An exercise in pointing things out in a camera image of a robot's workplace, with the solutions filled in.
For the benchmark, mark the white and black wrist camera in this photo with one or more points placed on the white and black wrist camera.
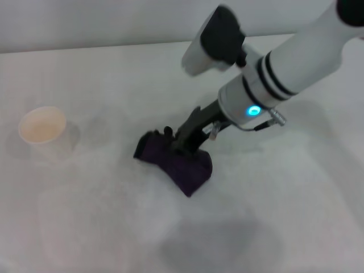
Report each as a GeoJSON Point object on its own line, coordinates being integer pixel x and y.
{"type": "Point", "coordinates": [219, 42]}

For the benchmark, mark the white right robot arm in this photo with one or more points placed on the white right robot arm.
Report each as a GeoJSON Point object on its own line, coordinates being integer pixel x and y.
{"type": "Point", "coordinates": [298, 71]}

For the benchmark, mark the dark purple rag with loop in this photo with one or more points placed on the dark purple rag with loop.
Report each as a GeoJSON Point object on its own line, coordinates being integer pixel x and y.
{"type": "Point", "coordinates": [182, 167]}

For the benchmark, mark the white paper cup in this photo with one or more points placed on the white paper cup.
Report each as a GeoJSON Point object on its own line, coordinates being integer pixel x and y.
{"type": "Point", "coordinates": [45, 133]}

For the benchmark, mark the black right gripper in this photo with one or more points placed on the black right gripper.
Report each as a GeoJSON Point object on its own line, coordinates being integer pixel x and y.
{"type": "Point", "coordinates": [199, 125]}

